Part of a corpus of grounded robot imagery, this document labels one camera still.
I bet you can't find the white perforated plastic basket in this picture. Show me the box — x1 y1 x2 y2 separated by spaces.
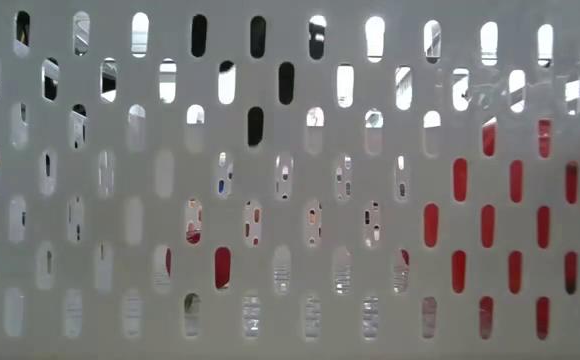
0 0 580 359

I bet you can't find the red toy cherry with stem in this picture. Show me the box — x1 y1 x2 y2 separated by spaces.
166 227 232 290

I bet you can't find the red toy tomato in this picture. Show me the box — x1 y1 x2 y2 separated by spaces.
402 117 580 341

